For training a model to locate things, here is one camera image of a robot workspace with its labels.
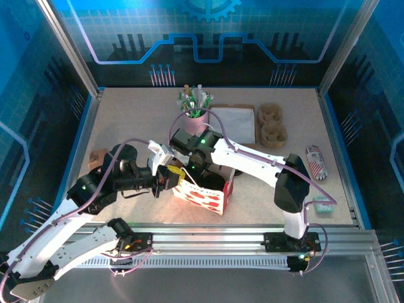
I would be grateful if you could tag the wooden stir stick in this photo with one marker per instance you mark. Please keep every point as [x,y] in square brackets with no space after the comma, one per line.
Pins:
[187,89]

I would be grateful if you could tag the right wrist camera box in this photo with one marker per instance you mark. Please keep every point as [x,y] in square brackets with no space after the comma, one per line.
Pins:
[181,140]

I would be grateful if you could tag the small black control board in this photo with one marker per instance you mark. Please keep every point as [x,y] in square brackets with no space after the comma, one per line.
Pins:
[121,257]
[298,263]

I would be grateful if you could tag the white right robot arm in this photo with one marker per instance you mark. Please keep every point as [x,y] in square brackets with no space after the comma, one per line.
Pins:
[252,158]

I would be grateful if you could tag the striped red white packet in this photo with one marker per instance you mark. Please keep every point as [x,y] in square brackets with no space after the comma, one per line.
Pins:
[317,162]

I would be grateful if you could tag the pink straw holder cup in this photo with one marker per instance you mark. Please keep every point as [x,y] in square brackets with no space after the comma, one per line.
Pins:
[197,123]

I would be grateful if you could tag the red and white gift bag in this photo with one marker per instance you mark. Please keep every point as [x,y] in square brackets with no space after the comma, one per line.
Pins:
[202,199]

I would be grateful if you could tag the aluminium frame post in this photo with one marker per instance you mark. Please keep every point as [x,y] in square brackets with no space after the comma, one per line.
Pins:
[74,53]
[346,47]

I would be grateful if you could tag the brown cardboard napkin box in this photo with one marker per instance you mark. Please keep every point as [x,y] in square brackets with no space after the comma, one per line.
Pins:
[249,106]

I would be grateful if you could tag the small brown box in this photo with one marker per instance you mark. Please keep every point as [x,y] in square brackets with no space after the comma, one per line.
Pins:
[98,158]

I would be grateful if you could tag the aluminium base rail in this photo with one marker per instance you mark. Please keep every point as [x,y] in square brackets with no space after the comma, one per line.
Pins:
[205,235]

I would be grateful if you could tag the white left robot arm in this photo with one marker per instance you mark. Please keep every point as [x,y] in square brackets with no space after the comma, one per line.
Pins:
[47,233]

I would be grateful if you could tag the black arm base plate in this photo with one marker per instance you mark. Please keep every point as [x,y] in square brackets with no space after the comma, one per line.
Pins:
[143,243]
[274,241]

